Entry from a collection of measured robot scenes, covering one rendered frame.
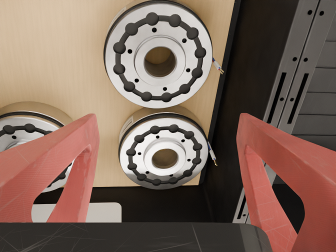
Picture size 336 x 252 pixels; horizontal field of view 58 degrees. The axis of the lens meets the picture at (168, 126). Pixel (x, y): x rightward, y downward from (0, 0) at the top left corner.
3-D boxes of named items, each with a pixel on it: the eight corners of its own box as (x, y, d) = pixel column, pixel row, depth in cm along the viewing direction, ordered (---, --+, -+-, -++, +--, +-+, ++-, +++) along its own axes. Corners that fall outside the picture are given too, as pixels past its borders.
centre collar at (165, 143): (185, 171, 36) (186, 174, 35) (143, 174, 35) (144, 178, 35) (186, 136, 33) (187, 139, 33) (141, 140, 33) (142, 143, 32)
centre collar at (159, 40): (182, 85, 30) (183, 88, 29) (132, 83, 29) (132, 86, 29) (189, 36, 27) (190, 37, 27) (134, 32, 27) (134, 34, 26)
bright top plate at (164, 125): (204, 182, 38) (205, 185, 37) (123, 190, 37) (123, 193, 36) (210, 112, 33) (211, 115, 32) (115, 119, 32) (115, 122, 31)
